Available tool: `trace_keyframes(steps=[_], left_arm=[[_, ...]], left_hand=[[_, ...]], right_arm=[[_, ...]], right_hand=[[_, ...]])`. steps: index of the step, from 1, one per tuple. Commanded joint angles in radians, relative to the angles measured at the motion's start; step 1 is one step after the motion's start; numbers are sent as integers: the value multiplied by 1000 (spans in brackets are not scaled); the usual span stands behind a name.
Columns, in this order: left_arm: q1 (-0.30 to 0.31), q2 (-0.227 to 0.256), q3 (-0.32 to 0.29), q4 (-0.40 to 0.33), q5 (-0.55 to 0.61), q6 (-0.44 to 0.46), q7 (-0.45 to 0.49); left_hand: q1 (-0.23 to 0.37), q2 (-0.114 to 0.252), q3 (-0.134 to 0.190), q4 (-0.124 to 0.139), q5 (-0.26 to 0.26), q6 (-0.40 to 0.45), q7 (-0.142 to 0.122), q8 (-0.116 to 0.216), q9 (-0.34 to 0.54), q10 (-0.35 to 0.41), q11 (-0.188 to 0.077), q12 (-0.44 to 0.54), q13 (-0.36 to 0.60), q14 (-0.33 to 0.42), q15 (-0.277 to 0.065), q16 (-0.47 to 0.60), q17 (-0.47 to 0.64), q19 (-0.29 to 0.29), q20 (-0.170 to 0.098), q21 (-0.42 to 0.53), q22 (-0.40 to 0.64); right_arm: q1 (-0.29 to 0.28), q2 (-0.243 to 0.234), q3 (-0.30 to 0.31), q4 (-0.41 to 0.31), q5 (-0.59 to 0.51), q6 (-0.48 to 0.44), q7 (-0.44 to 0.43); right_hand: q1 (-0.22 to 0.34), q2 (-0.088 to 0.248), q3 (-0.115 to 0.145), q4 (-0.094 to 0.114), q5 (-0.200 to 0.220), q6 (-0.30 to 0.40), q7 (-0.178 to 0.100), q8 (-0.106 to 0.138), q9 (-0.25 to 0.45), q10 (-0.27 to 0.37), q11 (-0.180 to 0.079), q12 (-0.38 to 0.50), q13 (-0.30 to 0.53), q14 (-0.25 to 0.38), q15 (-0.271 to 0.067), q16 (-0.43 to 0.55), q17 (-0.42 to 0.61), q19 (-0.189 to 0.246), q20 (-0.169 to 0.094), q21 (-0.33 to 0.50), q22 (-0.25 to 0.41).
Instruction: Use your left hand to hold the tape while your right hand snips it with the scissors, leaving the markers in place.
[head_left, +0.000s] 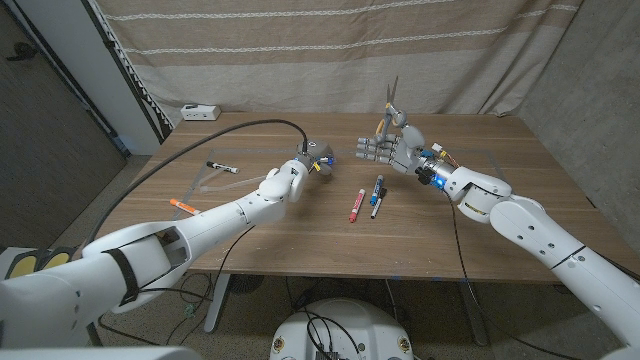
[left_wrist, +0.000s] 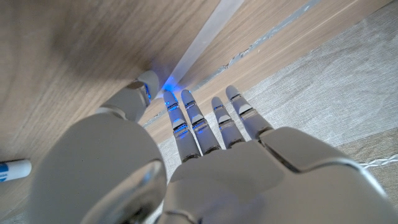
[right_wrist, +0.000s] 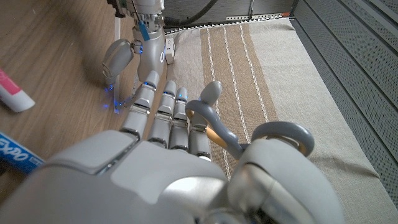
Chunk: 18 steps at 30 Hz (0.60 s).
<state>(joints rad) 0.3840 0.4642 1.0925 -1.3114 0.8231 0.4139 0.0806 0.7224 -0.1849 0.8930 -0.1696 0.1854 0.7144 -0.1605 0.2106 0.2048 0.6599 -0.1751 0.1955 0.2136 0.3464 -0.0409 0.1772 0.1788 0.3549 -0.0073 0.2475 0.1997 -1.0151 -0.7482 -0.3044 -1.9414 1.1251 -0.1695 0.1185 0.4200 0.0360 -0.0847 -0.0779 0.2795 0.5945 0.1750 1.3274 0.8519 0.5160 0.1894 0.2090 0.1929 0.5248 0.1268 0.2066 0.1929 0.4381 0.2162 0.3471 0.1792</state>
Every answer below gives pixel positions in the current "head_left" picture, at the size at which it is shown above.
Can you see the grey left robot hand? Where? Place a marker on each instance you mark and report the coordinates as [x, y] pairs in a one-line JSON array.
[[317, 152]]

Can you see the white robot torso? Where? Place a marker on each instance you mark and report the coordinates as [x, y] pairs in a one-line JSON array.
[[350, 325]]

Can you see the black marker with white label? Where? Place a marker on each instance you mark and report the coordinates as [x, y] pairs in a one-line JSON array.
[[222, 167]]

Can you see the white power strip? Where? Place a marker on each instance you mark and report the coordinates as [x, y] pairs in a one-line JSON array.
[[200, 112]]

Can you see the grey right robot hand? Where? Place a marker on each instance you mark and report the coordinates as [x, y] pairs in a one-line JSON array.
[[402, 150]]

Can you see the white table leg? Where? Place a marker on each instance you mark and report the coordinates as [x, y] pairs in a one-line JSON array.
[[217, 302]]

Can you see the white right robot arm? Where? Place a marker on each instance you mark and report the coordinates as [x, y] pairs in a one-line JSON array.
[[550, 240]]

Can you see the blue marker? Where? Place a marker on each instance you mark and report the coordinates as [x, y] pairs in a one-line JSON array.
[[376, 190]]

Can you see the black metal frame bar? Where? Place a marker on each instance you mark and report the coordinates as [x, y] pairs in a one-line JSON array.
[[124, 75]]

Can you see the grey table leg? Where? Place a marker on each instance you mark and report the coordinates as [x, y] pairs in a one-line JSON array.
[[472, 315]]

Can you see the beige striped curtain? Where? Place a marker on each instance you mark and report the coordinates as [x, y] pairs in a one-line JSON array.
[[325, 50]]

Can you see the red marker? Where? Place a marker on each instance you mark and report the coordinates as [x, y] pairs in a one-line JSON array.
[[357, 205]]

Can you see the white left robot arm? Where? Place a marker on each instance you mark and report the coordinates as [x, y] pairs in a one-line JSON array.
[[125, 270]]

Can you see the black ribbed round object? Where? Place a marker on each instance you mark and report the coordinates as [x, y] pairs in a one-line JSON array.
[[246, 284]]

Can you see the orange marker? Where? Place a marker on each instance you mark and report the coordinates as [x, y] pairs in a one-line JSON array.
[[182, 206]]

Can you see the thin white black-capped marker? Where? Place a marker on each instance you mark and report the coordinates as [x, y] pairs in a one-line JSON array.
[[377, 205]]

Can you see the yellow black pad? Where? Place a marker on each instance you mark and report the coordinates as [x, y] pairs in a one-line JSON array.
[[55, 259], [20, 265]]

